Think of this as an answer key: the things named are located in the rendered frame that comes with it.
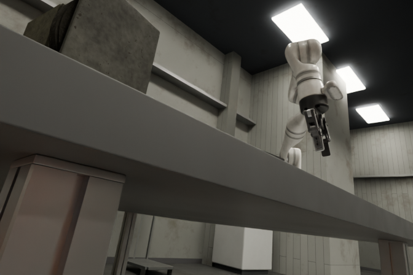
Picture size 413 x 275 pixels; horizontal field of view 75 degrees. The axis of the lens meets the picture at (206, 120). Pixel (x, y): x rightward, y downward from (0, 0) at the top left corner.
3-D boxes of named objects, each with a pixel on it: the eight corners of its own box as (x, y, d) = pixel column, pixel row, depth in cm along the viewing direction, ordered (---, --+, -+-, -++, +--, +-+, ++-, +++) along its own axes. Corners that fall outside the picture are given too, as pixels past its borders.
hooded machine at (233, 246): (238, 266, 523) (244, 180, 583) (273, 274, 472) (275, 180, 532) (209, 266, 470) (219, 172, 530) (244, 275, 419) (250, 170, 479)
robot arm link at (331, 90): (336, 85, 69) (331, 65, 72) (294, 98, 75) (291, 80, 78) (345, 99, 76) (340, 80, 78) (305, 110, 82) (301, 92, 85)
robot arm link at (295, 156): (298, 150, 146) (299, 182, 141) (281, 149, 148) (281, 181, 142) (302, 146, 138) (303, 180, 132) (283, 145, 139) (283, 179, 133)
